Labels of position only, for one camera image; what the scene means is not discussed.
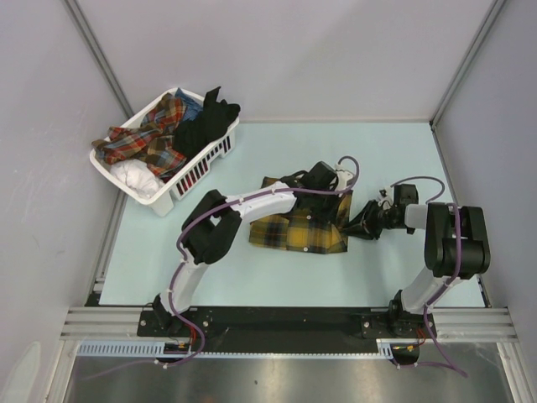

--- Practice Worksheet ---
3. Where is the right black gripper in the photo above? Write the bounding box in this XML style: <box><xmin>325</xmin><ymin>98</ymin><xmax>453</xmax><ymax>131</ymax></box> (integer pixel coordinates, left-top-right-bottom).
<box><xmin>342</xmin><ymin>199</ymin><xmax>399</xmax><ymax>239</ymax></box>

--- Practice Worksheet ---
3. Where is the yellow plaid long sleeve shirt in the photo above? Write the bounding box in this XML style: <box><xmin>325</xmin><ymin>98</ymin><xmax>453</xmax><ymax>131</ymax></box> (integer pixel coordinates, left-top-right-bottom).
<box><xmin>248</xmin><ymin>192</ymin><xmax>352</xmax><ymax>254</ymax></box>

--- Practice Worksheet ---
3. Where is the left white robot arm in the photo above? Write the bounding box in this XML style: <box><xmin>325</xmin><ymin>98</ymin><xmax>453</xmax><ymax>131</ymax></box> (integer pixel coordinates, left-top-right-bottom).
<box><xmin>152</xmin><ymin>161</ymin><xmax>355</xmax><ymax>336</ymax></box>

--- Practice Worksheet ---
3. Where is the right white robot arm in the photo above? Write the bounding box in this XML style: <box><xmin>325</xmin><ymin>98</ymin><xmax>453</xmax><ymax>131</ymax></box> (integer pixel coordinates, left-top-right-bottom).
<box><xmin>343</xmin><ymin>183</ymin><xmax>491</xmax><ymax>338</ymax></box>

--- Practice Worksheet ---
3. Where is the white plastic laundry basket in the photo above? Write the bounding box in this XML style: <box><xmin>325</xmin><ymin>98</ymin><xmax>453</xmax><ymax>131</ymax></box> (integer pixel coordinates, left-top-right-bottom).
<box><xmin>90</xmin><ymin>88</ymin><xmax>239</xmax><ymax>217</ymax></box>

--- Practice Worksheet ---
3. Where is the black shirt in basket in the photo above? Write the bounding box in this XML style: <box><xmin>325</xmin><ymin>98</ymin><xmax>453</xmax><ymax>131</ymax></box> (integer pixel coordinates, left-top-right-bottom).
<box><xmin>172</xmin><ymin>87</ymin><xmax>241</xmax><ymax>160</ymax></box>

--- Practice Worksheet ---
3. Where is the blue shirt in basket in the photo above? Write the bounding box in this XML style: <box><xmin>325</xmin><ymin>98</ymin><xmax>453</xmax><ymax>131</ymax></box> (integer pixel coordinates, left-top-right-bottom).
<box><xmin>175</xmin><ymin>88</ymin><xmax>203</xmax><ymax>123</ymax></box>

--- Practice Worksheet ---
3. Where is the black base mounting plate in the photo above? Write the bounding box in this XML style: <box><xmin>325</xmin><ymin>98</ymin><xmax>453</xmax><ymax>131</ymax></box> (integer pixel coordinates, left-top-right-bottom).
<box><xmin>137</xmin><ymin>305</ymin><xmax>438</xmax><ymax>353</ymax></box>

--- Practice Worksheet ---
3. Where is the red plaid shirt in basket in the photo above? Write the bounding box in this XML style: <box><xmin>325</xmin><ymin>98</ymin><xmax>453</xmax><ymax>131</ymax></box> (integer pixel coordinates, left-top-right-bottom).
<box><xmin>91</xmin><ymin>93</ymin><xmax>187</xmax><ymax>182</ymax></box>

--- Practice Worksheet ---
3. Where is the white shirt in basket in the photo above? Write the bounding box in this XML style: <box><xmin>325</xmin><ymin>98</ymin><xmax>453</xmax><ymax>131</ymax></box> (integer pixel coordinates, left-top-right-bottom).
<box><xmin>110</xmin><ymin>160</ymin><xmax>164</xmax><ymax>199</ymax></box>

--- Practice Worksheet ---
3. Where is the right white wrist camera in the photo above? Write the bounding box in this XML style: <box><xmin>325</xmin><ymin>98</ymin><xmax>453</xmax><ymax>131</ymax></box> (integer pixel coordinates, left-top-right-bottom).
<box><xmin>378</xmin><ymin>188</ymin><xmax>394</xmax><ymax>210</ymax></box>

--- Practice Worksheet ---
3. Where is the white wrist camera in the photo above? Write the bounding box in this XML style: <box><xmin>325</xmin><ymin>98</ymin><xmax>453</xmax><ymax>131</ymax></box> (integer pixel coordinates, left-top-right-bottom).
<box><xmin>335</xmin><ymin>164</ymin><xmax>354</xmax><ymax>191</ymax></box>
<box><xmin>378</xmin><ymin>188</ymin><xmax>394</xmax><ymax>210</ymax></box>

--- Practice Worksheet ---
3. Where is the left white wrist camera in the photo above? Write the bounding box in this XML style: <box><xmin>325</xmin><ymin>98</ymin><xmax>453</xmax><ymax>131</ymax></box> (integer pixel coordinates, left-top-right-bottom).
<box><xmin>335</xmin><ymin>164</ymin><xmax>354</xmax><ymax>191</ymax></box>

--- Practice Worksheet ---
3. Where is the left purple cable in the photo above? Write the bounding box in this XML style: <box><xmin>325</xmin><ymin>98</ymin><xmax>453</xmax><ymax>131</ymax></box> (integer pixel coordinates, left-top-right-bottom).
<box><xmin>86</xmin><ymin>155</ymin><xmax>361</xmax><ymax>371</ymax></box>

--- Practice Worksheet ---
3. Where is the aluminium frame rail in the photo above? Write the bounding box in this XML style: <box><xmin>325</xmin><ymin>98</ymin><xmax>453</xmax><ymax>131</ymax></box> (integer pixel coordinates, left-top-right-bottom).
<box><xmin>61</xmin><ymin>306</ymin><xmax>519</xmax><ymax>343</ymax></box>

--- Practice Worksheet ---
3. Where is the white slotted cable duct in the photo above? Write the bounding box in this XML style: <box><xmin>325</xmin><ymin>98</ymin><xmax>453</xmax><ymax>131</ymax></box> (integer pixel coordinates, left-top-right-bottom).
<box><xmin>77</xmin><ymin>340</ymin><xmax>393</xmax><ymax>359</ymax></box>

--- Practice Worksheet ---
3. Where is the right corner aluminium post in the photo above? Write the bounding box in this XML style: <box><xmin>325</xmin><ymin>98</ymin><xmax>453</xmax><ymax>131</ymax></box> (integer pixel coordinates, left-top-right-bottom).
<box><xmin>429</xmin><ymin>0</ymin><xmax>509</xmax><ymax>132</ymax></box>

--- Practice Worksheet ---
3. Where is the corner aluminium post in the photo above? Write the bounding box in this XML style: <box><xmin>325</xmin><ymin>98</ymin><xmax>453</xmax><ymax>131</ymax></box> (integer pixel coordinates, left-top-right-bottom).
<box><xmin>429</xmin><ymin>0</ymin><xmax>509</xmax><ymax>132</ymax></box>
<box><xmin>61</xmin><ymin>0</ymin><xmax>134</xmax><ymax>118</ymax></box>

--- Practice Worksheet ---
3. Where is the left corner aluminium post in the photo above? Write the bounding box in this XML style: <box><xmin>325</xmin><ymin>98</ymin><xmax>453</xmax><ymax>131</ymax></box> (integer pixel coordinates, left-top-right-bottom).
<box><xmin>61</xmin><ymin>0</ymin><xmax>134</xmax><ymax>118</ymax></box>

